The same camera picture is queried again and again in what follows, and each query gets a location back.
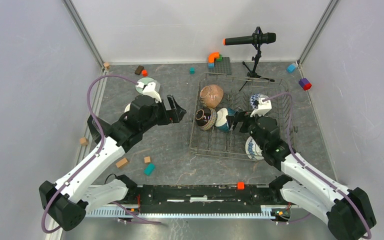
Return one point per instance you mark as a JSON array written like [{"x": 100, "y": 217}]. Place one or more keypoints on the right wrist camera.
[{"x": 264, "y": 105}]

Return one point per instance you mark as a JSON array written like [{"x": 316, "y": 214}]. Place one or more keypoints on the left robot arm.
[{"x": 68, "y": 199}]

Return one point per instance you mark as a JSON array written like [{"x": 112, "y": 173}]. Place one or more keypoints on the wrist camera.
[
  {"x": 264, "y": 105},
  {"x": 151, "y": 93}
]

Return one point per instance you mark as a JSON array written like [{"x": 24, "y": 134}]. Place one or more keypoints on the red orange small block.
[{"x": 144, "y": 73}]

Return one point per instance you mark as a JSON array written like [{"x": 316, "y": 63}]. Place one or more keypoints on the grey building block baseplate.
[{"x": 221, "y": 67}]

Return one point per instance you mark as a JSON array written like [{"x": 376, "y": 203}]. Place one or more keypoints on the tan wooden brick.
[{"x": 122, "y": 163}]

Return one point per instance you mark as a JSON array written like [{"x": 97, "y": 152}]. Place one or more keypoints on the brown block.
[{"x": 139, "y": 70}]

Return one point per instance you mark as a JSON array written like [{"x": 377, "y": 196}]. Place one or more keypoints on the black microphone tripod stand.
[{"x": 252, "y": 72}]

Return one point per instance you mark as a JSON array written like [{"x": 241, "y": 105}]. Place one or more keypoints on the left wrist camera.
[{"x": 151, "y": 93}]

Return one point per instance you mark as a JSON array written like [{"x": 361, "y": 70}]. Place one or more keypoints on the teal and white bowl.
[{"x": 222, "y": 122}]

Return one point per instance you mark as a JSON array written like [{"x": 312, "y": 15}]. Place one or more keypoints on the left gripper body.
[{"x": 154, "y": 120}]

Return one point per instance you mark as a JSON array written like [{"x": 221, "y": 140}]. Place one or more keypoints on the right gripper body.
[{"x": 249, "y": 122}]

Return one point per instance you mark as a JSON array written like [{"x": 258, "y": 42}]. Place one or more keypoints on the mint green flower bowl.
[{"x": 144, "y": 82}]

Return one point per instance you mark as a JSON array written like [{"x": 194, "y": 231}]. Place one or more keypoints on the grey wire dish rack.
[{"x": 237, "y": 91}]

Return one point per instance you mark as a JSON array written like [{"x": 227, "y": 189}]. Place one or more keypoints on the orange curved block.
[{"x": 213, "y": 57}]

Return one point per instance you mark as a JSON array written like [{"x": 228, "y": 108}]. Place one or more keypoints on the blue zigzag pattern bowl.
[{"x": 254, "y": 100}]

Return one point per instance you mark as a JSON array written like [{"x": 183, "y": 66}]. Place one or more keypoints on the dark brown patterned bowl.
[{"x": 205, "y": 118}]

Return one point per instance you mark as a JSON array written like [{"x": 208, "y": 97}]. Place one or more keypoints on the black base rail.
[{"x": 202, "y": 199}]

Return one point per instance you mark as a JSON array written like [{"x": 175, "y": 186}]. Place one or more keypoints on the purple and red block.
[{"x": 305, "y": 84}]

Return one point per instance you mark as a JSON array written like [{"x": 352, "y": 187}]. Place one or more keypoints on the light blue block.
[{"x": 292, "y": 67}]

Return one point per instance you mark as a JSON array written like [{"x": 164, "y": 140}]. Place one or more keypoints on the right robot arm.
[{"x": 347, "y": 212}]

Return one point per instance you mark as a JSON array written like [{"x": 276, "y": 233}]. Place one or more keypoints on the pink speckled bowl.
[{"x": 211, "y": 95}]

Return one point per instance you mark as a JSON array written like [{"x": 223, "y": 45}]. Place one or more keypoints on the wooden cube at wall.
[{"x": 83, "y": 141}]

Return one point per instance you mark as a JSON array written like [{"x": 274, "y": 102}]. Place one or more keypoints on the small orange cube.
[{"x": 240, "y": 185}]

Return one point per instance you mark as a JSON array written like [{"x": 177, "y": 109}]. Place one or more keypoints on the orange bowl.
[{"x": 127, "y": 108}]

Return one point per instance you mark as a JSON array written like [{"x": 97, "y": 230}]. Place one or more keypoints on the teal block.
[{"x": 149, "y": 169}]

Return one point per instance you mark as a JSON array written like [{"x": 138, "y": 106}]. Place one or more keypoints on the blue floral white bowl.
[{"x": 252, "y": 150}]

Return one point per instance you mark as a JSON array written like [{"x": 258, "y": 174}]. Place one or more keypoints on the green block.
[{"x": 219, "y": 58}]

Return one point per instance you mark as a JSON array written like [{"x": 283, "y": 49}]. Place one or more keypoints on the black microphone orange tip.
[{"x": 250, "y": 39}]

